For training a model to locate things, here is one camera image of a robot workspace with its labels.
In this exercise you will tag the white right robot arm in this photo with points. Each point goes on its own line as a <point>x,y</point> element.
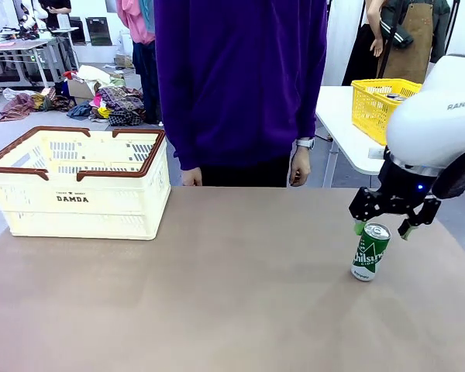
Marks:
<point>430,124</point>

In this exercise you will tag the person's left forearm purple sleeve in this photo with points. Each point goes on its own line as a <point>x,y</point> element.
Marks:
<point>308,120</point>

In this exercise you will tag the person in pink top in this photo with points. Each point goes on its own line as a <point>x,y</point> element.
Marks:
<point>141,23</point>

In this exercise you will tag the silver can in yellow basket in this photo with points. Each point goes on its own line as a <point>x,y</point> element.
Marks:
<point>394,97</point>

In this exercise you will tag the green Chilsung cider can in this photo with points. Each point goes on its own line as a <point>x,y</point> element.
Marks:
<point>370,252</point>

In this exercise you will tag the person's right hand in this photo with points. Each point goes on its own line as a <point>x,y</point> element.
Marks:
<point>191,177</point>

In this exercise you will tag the patterned clothes pile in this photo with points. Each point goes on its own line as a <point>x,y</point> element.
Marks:
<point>120,104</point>

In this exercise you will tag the white background table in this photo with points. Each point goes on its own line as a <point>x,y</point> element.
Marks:
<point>339,128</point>

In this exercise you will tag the person's right forearm purple sleeve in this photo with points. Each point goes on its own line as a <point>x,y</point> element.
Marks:
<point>184,151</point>

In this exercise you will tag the person's left hand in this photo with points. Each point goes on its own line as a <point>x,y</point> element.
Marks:
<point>300,166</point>

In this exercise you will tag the open cardboard box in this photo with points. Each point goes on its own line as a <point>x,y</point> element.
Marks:
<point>79,89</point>

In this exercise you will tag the cream shopping basket brown rim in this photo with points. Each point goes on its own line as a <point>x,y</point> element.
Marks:
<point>81,217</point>

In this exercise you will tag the reddish patterned cloth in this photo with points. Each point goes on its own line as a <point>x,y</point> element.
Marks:
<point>17,104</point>

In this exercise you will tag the person in black dress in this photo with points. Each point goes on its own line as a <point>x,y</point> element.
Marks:
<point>362,58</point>

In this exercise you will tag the white wristwatch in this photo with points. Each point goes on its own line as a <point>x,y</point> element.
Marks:
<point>306,143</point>

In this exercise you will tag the yellow plastic basket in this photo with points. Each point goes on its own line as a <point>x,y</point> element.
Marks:
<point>368,112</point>

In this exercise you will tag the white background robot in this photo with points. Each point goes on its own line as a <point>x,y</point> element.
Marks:
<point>31,19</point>

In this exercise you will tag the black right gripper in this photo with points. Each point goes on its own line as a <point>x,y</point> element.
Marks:
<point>403,193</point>

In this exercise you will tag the person in purple sweater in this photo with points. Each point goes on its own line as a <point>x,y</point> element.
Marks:
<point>236,77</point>

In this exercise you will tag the person in brown apron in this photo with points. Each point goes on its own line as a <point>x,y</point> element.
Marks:
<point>410,42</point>

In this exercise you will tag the grey metal workbench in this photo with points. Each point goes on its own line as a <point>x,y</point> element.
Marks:
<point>19,48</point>

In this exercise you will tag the white crumpled cloth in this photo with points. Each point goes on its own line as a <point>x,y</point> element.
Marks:
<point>95,73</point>

